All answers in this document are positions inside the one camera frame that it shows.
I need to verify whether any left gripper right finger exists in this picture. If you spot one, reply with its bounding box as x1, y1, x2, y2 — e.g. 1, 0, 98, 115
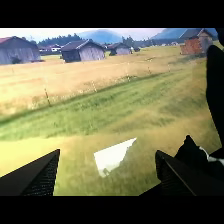
139, 149, 224, 197

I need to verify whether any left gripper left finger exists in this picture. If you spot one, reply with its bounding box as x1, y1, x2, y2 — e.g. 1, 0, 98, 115
0, 148, 61, 197

